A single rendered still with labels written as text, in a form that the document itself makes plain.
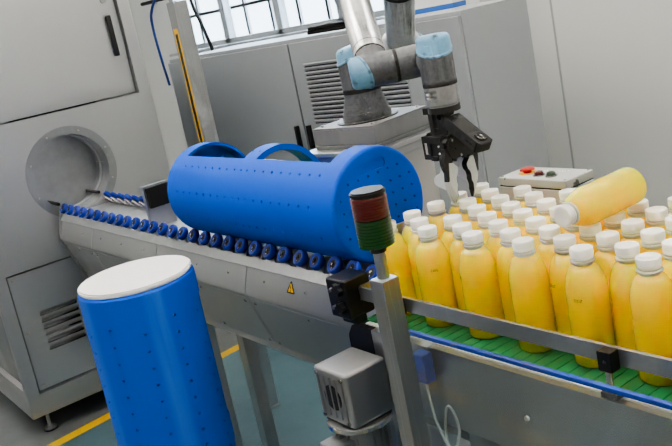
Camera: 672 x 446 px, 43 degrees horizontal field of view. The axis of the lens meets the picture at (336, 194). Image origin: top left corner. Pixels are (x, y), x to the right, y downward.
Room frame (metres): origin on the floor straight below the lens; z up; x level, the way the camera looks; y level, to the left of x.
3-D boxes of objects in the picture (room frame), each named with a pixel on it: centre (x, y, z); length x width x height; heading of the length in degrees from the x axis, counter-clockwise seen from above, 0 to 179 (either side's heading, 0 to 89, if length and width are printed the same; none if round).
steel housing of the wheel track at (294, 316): (2.81, 0.47, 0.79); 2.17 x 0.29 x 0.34; 35
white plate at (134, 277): (2.02, 0.52, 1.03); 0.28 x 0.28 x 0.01
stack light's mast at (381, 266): (1.42, -0.05, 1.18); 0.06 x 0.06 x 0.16
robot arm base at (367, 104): (2.61, -0.14, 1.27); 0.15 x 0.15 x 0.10
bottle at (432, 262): (1.67, -0.17, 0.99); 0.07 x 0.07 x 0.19
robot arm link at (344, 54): (2.61, -0.15, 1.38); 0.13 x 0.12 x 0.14; 90
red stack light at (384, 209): (1.42, -0.05, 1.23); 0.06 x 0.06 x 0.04
